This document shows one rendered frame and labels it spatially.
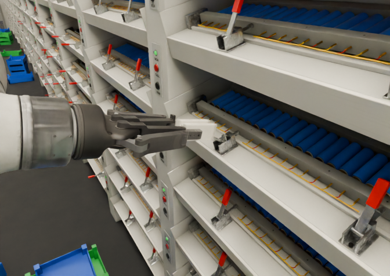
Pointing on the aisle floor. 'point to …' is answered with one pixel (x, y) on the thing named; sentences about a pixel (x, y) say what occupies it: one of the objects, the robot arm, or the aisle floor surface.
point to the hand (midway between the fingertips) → (195, 130)
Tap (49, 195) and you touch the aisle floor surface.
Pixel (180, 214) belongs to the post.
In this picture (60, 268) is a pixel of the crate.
